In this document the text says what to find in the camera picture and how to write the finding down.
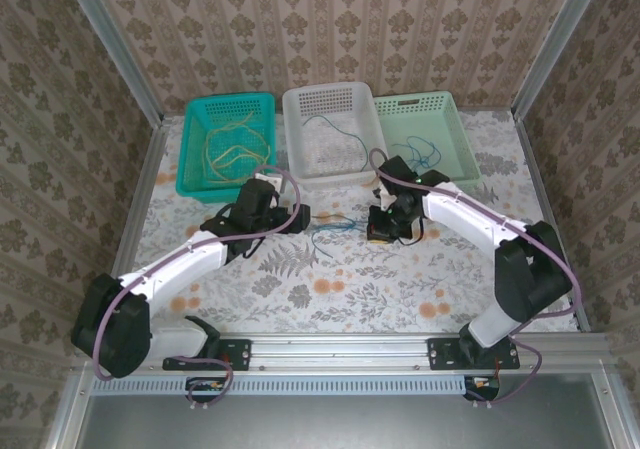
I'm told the black right camera cable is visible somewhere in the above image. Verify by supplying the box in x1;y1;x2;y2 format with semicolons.
397;216;427;247

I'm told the aluminium cross rail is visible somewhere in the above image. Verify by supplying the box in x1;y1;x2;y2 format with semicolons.
73;332;621;376

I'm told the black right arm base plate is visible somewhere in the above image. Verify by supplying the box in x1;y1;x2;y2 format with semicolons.
427;337;521;372

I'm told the grey slotted cable duct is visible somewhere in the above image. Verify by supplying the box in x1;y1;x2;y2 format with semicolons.
91;374;471;397

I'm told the thin yellow cable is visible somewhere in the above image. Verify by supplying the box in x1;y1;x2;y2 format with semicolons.
202;112;274;180
202;123;274;184

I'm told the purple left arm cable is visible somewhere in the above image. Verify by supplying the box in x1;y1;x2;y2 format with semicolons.
93;166;301;410

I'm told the mint green plastic basket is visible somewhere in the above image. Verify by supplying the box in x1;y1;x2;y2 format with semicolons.
372;91;484;204

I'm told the white plastic basket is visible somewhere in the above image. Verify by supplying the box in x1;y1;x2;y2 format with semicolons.
281;81;392;191

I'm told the aluminium frame post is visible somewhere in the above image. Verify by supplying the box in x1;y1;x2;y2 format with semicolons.
510;0;615;123
55;0;167;128

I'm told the thin dark green cable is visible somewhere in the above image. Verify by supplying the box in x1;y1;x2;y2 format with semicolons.
310;228;334;259
303;114;371;165

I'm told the aluminium side rail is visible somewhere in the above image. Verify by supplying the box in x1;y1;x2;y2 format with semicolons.
513;113;594;334
107;116;174;283

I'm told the black left camera cable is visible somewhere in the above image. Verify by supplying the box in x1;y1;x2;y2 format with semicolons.
214;201;264;261

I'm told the grey metal panel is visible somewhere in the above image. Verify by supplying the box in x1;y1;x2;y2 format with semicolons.
47;371;634;449

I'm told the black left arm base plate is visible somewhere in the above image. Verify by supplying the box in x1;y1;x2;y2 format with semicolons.
162;337;253;373

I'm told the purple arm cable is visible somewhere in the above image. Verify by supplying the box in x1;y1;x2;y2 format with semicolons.
93;166;301;410
368;147;580;410

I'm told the floral patterned table cover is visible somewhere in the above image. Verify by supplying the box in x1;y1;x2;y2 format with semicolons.
107;108;584;335

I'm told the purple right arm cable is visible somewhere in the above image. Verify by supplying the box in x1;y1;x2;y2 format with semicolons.
368;147;580;410

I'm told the black camera cable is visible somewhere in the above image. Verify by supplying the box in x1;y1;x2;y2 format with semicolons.
214;201;264;261
397;216;427;247

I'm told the thin blue cable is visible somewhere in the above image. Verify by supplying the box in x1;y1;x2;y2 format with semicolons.
404;135;444;169
309;218;369;236
391;138;431;169

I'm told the teal plastic basket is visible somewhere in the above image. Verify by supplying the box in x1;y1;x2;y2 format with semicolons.
175;92;278;204

